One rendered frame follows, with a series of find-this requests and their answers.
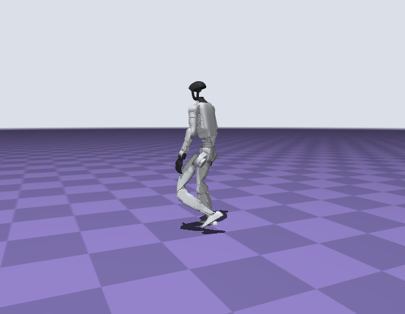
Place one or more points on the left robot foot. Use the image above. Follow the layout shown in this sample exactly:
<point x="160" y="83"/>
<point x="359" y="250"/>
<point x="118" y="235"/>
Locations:
<point x="212" y="218"/>

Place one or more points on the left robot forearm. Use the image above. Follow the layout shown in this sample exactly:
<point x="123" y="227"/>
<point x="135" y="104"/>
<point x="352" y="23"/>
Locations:
<point x="186" y="145"/>

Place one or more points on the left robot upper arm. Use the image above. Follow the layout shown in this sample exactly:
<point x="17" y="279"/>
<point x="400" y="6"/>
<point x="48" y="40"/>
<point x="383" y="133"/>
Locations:
<point x="193" y="111"/>

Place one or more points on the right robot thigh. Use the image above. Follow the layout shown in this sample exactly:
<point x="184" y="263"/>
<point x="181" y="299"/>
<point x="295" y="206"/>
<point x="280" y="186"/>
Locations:
<point x="201" y="174"/>

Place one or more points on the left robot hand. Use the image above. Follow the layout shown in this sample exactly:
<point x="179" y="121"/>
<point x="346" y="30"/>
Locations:
<point x="179" y="163"/>

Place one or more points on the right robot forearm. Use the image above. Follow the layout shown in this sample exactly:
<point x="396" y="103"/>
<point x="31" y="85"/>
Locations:
<point x="213" y="139"/>

